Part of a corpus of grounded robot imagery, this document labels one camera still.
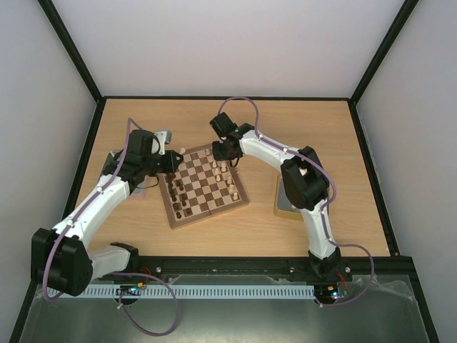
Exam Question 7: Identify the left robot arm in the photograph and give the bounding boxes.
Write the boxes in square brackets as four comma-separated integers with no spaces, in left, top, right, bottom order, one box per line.
[31,129,184,296]

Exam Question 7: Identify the wooden chess board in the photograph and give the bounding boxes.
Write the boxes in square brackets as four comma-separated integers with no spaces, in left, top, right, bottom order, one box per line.
[159,144,249,229]

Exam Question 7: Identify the dark chess pieces group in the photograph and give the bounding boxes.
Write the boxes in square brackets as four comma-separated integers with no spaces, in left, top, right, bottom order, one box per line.
[165,174,193,219]

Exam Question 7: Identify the white pieces on board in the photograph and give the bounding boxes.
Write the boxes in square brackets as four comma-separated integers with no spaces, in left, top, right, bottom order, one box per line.
[201,149,241,206]

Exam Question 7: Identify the purple looped floor cable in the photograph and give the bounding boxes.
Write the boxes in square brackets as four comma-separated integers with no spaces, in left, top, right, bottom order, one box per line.
[114,271,179,337]

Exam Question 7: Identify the light blue slotted cable duct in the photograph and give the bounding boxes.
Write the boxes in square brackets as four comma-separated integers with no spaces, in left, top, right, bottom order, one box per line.
[46,283,316,299]

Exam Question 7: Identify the gold metal tin tray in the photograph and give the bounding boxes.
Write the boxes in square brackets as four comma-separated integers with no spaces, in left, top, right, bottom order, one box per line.
[273,174,303,222]

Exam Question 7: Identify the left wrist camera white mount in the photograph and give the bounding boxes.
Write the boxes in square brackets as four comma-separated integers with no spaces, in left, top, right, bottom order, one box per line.
[151,130,172,155]

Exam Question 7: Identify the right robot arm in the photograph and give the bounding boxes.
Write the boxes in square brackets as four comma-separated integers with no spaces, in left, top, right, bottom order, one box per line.
[209,112,341,280]

